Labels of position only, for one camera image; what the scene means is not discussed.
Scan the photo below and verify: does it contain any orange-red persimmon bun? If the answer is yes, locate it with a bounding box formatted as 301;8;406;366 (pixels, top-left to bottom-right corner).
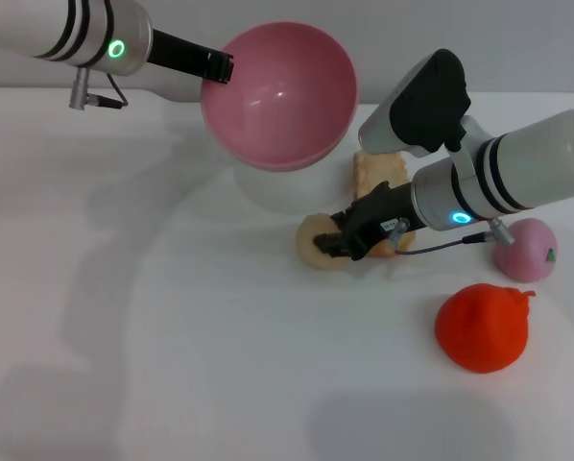
434;282;538;375

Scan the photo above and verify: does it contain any pink plastic bowl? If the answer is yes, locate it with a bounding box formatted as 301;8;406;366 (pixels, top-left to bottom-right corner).
200;20;359;174

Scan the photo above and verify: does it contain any pink peach bun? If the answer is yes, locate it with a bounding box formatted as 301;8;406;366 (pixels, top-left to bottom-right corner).
491;217;559;283

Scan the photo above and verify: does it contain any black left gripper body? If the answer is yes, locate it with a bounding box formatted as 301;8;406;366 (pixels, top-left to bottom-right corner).
147;29;222;81

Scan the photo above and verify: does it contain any round beige egg yolk pastry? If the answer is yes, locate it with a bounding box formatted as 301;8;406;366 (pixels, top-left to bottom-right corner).
294;213;354;272

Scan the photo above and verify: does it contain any left arm dark cable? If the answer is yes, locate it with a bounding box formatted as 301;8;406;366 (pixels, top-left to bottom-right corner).
87;71;131;110

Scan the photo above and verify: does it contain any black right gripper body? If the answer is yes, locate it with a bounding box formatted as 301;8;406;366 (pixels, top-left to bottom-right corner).
343;181;417;261

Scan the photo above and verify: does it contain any long golden toast bread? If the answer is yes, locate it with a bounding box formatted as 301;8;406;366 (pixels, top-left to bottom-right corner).
352;150;418;260

